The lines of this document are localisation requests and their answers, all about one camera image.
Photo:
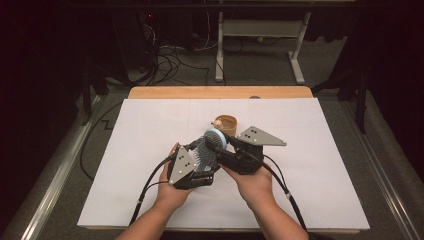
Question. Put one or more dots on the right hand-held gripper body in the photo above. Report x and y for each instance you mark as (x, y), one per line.
(248, 153)

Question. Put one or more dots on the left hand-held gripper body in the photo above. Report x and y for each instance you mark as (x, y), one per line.
(182, 165)

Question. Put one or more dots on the light blue hairbrush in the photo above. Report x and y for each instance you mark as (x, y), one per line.
(205, 158)

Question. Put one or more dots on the person's left hand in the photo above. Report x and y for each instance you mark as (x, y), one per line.
(170, 196)

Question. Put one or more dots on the person's right hand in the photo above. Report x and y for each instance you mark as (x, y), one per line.
(256, 186)

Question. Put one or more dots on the wooden cup with animal figure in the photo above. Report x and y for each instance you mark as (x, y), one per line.
(228, 124)

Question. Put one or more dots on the round table grommet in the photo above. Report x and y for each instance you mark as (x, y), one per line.
(255, 97)

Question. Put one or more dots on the wooden table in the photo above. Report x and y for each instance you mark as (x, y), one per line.
(200, 92)

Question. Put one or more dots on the white board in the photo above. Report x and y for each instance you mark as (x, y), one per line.
(300, 186)

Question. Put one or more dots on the small yellow object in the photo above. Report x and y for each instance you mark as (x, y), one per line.
(260, 39)

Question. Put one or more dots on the white metal stand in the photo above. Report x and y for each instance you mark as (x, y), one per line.
(260, 28)

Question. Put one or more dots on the black metal stand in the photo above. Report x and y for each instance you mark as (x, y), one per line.
(353, 90)
(90, 93)

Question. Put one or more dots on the black computer tower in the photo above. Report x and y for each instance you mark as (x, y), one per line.
(136, 40)

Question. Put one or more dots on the aluminium floor rail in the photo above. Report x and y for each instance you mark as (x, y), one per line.
(56, 180)
(383, 173)

